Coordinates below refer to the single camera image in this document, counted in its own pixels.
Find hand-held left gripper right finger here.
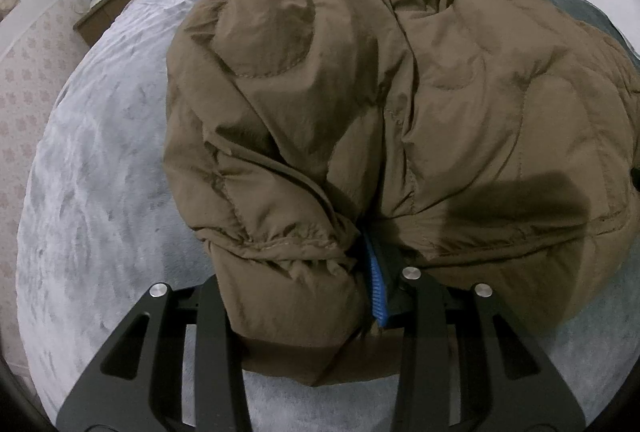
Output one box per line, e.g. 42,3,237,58
364,232,586,432

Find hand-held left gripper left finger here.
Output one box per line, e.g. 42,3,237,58
56,276,252,432

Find brown puffer jacket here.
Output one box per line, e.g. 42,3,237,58
162,0,640,388

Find grey plush bed blanket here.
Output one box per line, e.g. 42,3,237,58
15,0,640,432

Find dark wooden nightstand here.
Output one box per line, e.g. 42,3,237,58
72,0,168,48

